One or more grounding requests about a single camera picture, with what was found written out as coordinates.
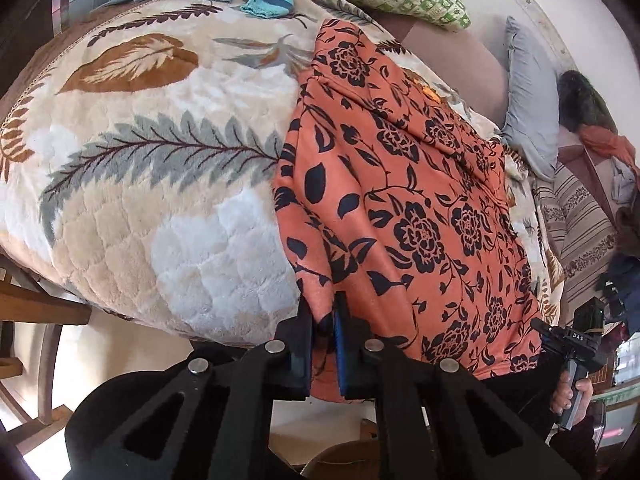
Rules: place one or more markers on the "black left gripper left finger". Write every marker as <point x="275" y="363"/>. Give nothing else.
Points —
<point x="294" y="370"/>

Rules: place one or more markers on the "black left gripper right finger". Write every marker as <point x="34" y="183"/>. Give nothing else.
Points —
<point x="354" y="372"/>

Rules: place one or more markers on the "orange black floral garment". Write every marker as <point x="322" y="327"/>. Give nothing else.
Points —
<point x="386" y="195"/>

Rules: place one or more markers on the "right hand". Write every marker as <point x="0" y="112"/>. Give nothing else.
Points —
<point x="563" y="396"/>

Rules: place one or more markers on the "striped floral bedding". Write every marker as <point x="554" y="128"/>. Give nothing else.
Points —
<point x="582" y="239"/>

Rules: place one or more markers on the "white blue small cloth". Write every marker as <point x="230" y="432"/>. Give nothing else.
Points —
<point x="624" y="184"/>

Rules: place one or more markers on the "orange crumpled cloth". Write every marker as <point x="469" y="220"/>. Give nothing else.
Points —
<point x="608" y="144"/>

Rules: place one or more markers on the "grey blue pillow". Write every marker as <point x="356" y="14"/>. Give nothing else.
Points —
<point x="532" y="115"/>

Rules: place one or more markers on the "cream leaf pattern blanket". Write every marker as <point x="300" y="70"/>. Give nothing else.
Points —
<point x="138" y="151"/>

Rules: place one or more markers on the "wooden chair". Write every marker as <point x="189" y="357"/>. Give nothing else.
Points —
<point x="25" y="301"/>

